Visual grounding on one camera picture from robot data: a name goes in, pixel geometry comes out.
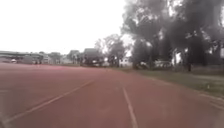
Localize white building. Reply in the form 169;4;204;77
119;56;134;68

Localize tree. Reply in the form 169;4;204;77
94;33;127;68

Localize dark building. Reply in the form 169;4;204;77
79;47;105;67

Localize vehicle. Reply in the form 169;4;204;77
153;59;173;70

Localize large dark trees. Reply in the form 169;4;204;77
121;0;224;72

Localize long low building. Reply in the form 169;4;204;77
0;50;46;65

